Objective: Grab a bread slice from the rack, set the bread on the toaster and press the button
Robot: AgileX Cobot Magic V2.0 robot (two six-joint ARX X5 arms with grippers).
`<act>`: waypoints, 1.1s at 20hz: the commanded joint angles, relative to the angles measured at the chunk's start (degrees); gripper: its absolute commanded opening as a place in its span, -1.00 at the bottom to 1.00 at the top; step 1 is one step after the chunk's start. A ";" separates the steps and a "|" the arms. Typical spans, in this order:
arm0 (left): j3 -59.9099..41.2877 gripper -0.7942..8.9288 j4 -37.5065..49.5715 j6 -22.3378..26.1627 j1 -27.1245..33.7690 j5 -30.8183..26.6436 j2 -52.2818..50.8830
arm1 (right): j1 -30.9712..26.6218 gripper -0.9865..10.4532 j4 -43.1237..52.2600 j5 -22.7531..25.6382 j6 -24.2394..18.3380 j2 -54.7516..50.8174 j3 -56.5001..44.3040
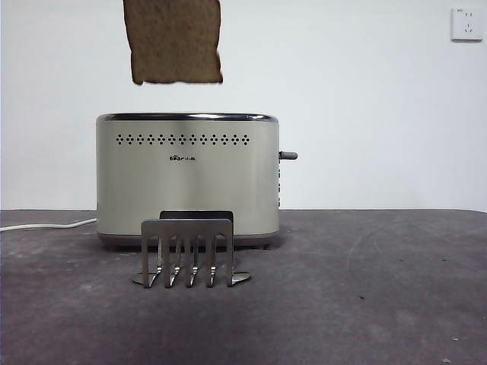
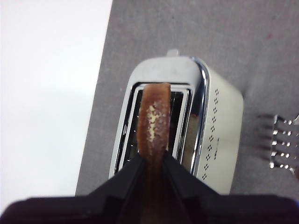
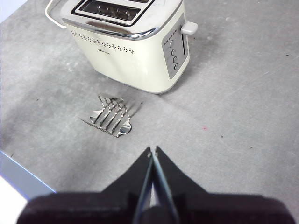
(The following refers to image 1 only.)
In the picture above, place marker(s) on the cream and steel toaster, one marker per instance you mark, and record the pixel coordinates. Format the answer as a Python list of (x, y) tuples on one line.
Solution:
[(228, 182)]

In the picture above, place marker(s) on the grey toaster lever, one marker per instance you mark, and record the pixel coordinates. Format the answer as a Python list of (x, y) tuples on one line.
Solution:
[(289, 156)]

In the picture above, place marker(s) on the brown wholegrain bread slice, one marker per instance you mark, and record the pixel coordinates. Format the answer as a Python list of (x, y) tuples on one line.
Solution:
[(173, 42)]

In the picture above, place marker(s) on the steel toast rack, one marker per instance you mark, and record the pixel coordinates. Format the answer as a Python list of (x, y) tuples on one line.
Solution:
[(186, 227)]

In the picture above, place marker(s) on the white wall socket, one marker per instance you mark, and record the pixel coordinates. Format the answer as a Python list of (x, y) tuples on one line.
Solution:
[(466, 24)]

